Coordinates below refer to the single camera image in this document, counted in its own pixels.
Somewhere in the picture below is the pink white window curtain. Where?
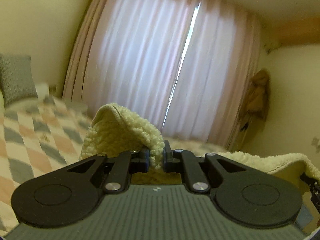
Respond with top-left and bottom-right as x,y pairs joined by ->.
63,0 -> 261,148

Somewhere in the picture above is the cream fleece jacket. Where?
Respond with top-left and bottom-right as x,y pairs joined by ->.
80,103 -> 319,187

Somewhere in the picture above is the grey knitted pillow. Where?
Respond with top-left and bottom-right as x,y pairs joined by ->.
1,54 -> 37,106

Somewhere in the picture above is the checkered patchwork bed quilt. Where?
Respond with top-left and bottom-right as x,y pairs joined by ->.
1,96 -> 93,235

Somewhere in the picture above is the brown hanging garment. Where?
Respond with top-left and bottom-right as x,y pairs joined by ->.
239,69 -> 271,132

